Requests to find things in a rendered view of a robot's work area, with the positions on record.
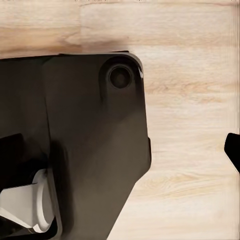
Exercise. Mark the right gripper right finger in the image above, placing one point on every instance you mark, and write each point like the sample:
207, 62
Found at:
232, 149

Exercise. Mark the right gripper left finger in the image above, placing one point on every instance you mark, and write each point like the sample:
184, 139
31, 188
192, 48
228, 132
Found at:
12, 150

